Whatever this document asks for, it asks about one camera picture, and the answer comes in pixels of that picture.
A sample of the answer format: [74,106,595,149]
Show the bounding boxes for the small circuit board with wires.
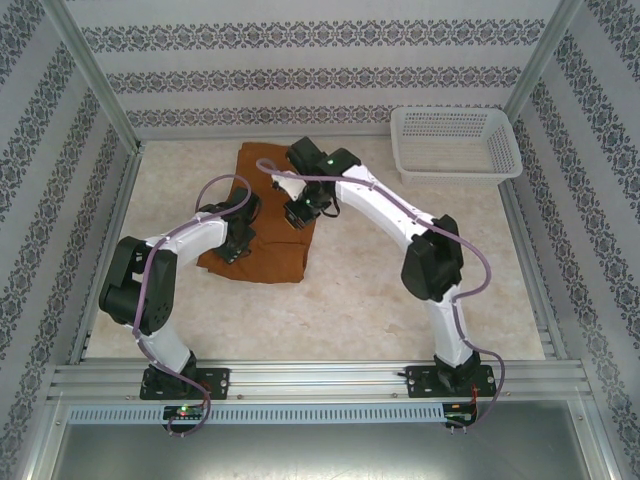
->
[444,402,479,426]

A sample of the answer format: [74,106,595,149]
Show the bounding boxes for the aluminium side rail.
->
[499,178,569,361]
[68,142,147,366]

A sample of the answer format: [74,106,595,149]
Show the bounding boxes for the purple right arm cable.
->
[255,158,507,434]

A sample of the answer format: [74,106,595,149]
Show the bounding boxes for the aluminium frame post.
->
[502,0,596,121]
[47,0,144,149]

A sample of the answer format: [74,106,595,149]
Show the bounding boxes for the aluminium rear rail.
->
[134,130,396,144]

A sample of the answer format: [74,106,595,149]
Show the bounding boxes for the grey slotted cable duct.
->
[67,402,447,425]

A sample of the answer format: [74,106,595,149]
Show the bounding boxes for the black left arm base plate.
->
[138,367,232,401]

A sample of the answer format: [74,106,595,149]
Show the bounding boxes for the white perforated plastic basket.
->
[389,106,524,187]

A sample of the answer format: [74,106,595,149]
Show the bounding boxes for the brown long pants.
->
[195,141,317,285]

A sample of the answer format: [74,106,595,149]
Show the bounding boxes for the grey metal sheet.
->
[29,397,616,480]

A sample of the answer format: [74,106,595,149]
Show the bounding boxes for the circuit board with green light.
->
[163,405,204,420]

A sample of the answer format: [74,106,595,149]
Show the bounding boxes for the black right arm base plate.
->
[404,363,499,399]

